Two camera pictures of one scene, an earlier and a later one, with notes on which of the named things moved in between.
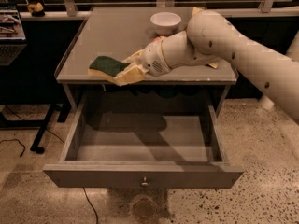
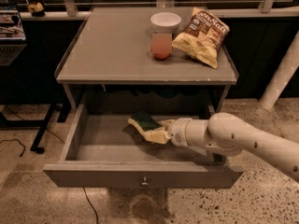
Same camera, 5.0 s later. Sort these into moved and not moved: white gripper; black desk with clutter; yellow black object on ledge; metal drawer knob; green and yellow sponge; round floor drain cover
Moved: green and yellow sponge; white gripper
Not moved: yellow black object on ledge; black desk with clutter; round floor drain cover; metal drawer knob
